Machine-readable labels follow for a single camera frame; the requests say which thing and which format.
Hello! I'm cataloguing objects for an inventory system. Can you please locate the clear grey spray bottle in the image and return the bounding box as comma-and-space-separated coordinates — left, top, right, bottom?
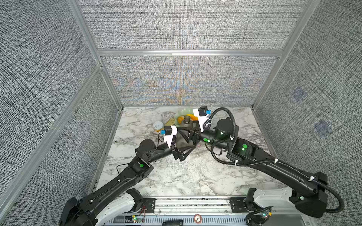
176, 116, 199, 152

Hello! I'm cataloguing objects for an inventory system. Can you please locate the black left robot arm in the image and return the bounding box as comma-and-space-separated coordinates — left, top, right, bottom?
58, 139, 195, 226

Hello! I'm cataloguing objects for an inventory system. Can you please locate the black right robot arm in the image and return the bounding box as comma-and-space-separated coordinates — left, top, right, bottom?
178, 118, 328, 218

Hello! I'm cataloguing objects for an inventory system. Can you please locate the yellow mango slice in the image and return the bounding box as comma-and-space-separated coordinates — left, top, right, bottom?
187, 114, 198, 121

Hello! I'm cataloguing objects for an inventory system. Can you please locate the orange bread roll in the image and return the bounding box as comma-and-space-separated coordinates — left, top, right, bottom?
177, 115, 184, 124

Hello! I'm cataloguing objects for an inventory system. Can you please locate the green scalloped plate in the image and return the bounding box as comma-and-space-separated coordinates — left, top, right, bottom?
174, 108, 194, 119

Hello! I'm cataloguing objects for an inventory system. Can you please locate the small round white can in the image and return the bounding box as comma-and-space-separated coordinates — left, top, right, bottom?
153, 121, 164, 133

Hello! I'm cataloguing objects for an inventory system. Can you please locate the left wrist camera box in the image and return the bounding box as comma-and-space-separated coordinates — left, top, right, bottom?
161, 125, 177, 148

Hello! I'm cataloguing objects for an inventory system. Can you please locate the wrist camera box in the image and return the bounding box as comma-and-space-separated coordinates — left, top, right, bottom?
193, 106, 212, 132
161, 125, 177, 148

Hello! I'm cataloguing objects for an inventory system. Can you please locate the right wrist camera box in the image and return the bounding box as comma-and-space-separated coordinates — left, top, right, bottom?
193, 106, 212, 132

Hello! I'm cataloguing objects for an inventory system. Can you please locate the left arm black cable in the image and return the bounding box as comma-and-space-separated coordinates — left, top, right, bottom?
115, 141, 165, 176

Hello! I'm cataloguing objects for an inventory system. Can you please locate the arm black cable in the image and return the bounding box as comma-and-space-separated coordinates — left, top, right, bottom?
115, 141, 165, 176
204, 107, 345, 226

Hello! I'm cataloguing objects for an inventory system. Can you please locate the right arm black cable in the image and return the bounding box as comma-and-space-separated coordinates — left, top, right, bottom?
204, 107, 345, 226

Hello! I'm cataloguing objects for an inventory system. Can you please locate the aluminium front rail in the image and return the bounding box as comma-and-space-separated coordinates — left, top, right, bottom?
74, 195, 314, 226

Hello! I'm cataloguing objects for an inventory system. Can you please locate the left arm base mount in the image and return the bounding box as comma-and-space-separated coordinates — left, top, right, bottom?
125, 188, 156, 215

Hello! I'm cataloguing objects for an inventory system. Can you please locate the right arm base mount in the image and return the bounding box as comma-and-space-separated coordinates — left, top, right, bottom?
228, 187, 272, 219

